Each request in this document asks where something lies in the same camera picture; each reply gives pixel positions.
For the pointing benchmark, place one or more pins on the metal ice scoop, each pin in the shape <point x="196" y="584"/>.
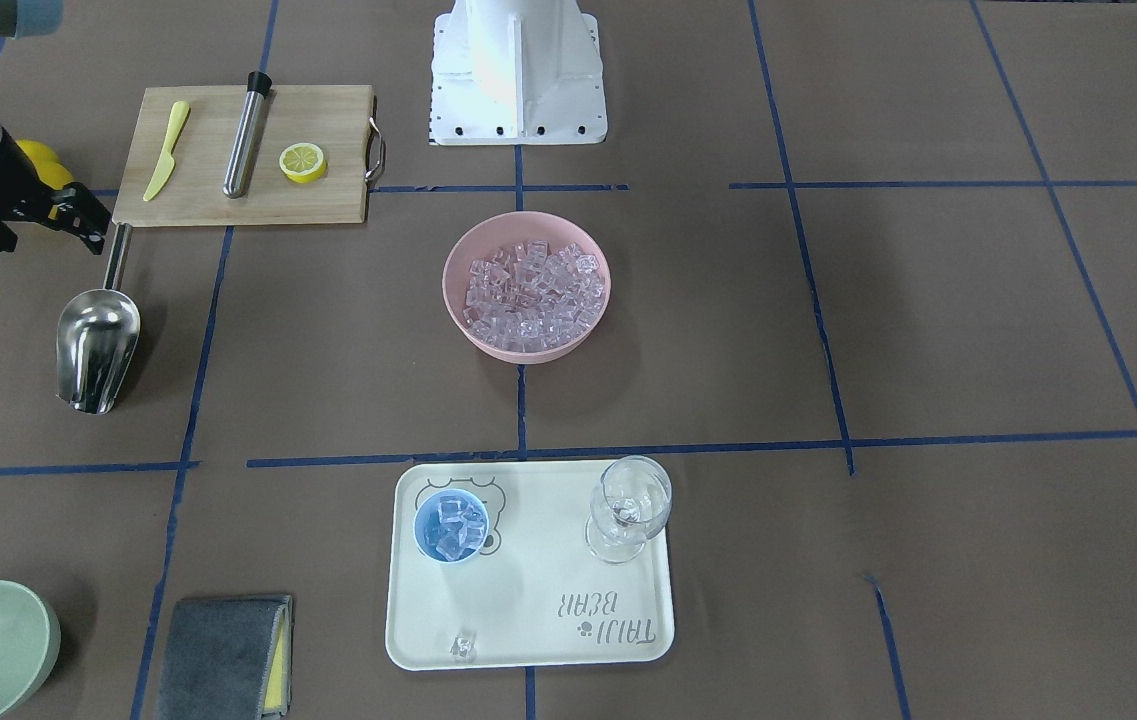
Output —
<point x="97" y="335"/>

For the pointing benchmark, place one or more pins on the pink bowl of ice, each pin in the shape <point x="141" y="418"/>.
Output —
<point x="526" y="287"/>

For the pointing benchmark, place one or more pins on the small blue cup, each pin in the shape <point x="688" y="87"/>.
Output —
<point x="451" y="526"/>

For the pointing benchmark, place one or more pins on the loose ice cube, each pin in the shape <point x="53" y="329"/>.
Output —
<point x="463" y="648"/>

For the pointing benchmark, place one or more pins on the yellow lemon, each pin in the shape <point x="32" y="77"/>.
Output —
<point x="53" y="174"/>
<point x="38" y="152"/>

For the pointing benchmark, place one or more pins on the yellow plastic knife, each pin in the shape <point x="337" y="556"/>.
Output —
<point x="166" y="162"/>

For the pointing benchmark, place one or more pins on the steel muddler black tip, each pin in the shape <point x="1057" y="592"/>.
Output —
<point x="248" y="135"/>

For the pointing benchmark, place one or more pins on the half lemon slice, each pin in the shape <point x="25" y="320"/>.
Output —
<point x="303" y="162"/>

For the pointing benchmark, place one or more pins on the wooden cutting board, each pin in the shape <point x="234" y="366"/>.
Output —
<point x="334" y="117"/>

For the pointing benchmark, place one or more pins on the clear wine glass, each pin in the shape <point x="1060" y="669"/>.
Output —
<point x="629" y="505"/>

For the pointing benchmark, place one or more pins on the cream serving tray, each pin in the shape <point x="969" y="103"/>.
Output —
<point x="535" y="595"/>

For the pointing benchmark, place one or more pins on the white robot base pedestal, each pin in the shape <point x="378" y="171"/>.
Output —
<point x="507" y="73"/>

